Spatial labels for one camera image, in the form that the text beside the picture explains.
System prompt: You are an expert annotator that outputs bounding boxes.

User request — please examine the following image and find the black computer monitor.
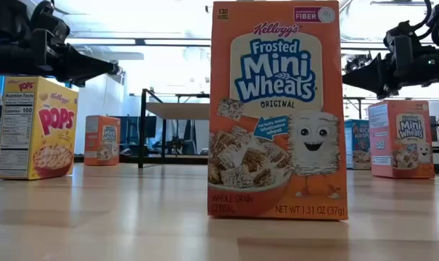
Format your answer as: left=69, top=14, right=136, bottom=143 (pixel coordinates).
left=120, top=115, right=158, bottom=145

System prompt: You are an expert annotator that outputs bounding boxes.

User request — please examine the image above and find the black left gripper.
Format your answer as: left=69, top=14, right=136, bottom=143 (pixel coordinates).
left=32, top=28, right=114, bottom=88

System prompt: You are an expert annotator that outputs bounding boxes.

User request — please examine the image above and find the blue Rice Krispies cereal box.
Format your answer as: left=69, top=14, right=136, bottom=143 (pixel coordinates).
left=344, top=118, right=372, bottom=170

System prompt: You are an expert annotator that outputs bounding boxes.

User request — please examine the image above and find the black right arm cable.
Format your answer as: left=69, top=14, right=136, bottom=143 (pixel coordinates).
left=417, top=0, right=436, bottom=36

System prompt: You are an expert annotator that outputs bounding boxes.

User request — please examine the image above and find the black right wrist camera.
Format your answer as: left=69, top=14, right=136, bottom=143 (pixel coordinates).
left=384, top=20, right=415, bottom=44

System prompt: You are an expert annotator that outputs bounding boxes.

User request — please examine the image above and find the orange Frosted Mini Wheats box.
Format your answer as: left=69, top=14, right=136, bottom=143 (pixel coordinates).
left=83, top=115, right=121, bottom=167
left=367, top=99, right=436, bottom=180
left=207, top=0, right=350, bottom=221

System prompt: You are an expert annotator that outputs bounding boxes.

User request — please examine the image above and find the yellow Corn Pops cereal box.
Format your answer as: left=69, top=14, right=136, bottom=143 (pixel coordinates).
left=0, top=75, right=79, bottom=181

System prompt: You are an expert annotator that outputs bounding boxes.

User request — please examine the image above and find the black ceiling spotlight cluster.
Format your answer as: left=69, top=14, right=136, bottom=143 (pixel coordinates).
left=344, top=52, right=373, bottom=72

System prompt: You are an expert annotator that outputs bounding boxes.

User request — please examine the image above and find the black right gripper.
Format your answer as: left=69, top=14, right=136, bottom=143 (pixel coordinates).
left=342, top=43, right=430, bottom=99

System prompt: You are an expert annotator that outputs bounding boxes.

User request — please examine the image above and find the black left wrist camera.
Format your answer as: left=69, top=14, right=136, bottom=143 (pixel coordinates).
left=41, top=2, right=72, bottom=46

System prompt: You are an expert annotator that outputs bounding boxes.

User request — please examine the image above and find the wooden shelf black metal frame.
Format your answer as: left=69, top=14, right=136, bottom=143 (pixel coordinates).
left=137, top=88, right=364, bottom=170

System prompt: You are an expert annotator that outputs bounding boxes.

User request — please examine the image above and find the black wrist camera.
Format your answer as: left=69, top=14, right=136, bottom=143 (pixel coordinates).
left=384, top=20, right=415, bottom=44
left=41, top=2, right=72, bottom=46

